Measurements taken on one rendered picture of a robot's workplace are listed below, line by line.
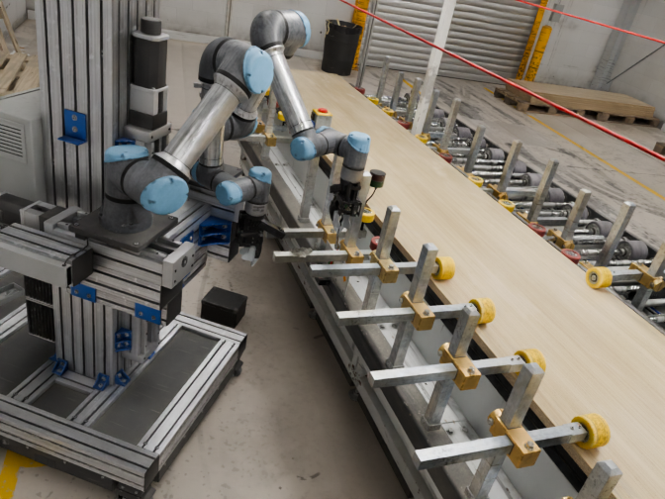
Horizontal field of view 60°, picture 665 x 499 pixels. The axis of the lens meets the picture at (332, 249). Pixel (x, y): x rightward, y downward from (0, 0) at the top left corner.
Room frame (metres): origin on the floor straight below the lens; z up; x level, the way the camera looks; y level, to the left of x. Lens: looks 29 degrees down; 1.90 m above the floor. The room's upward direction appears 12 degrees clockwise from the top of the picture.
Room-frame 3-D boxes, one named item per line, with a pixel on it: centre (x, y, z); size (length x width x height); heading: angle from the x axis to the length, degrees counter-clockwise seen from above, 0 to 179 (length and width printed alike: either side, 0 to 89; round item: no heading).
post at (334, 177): (2.18, 0.05, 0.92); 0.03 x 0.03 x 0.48; 26
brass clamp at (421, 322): (1.48, -0.29, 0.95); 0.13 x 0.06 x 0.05; 26
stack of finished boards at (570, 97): (9.84, -3.45, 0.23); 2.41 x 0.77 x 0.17; 111
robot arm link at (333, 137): (1.84, 0.08, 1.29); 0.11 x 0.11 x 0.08; 59
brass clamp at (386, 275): (1.70, -0.18, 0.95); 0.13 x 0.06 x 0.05; 26
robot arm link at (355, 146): (1.81, -0.01, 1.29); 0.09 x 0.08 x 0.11; 59
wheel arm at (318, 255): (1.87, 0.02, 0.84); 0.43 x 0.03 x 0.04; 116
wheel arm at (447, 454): (1.00, -0.49, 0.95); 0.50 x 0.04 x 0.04; 116
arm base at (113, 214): (1.48, 0.61, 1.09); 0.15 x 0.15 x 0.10
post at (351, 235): (1.95, -0.06, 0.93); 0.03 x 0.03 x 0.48; 26
